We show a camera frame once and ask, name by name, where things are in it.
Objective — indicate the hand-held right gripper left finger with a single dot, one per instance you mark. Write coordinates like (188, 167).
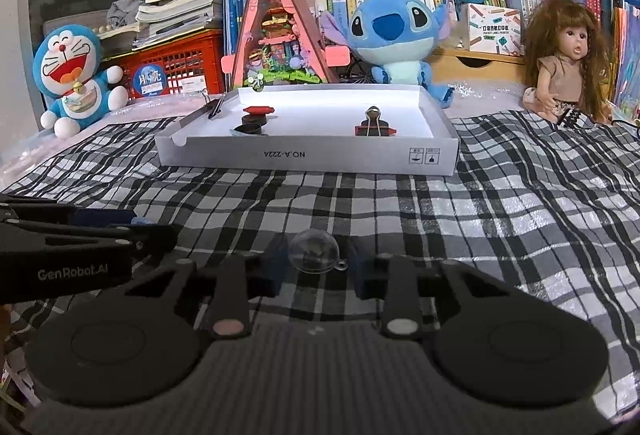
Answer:
(272, 267)

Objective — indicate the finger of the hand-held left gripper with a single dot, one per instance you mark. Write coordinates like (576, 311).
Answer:
(150, 242)
(105, 218)

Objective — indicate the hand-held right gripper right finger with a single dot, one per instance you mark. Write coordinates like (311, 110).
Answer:
(363, 274)

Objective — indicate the white cardboard box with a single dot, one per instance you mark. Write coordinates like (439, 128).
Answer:
(310, 155)

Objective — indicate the black round cap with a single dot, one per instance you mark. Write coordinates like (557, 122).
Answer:
(253, 119)
(247, 130)

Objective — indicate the black binder clip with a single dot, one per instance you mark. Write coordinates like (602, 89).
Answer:
(374, 117)
(215, 105)

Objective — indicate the blue white cat plush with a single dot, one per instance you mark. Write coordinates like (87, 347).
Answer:
(75, 80)

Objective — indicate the round blue label card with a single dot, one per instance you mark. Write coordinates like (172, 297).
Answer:
(150, 82)

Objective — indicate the black white plaid blanket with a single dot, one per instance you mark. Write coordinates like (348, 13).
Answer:
(500, 215)

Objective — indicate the red plastic crate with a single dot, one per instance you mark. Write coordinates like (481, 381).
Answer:
(195, 60)

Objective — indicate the grey plastic bin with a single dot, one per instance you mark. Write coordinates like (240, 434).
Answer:
(60, 20)

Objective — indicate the grey cloth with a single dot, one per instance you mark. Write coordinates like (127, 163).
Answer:
(125, 15)

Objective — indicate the pink triangular house model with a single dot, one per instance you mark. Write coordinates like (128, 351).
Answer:
(280, 35)

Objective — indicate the wooden drawer box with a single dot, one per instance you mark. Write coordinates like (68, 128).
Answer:
(480, 65)

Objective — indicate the blue big-eared plush toy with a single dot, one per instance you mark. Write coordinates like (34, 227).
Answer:
(395, 35)

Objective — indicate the white illustrated carton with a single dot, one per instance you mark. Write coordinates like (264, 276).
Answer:
(490, 30)

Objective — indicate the long-haired doll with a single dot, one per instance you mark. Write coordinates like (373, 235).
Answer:
(560, 65)

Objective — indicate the row of thin picture books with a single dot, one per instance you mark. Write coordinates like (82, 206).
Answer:
(629, 60)

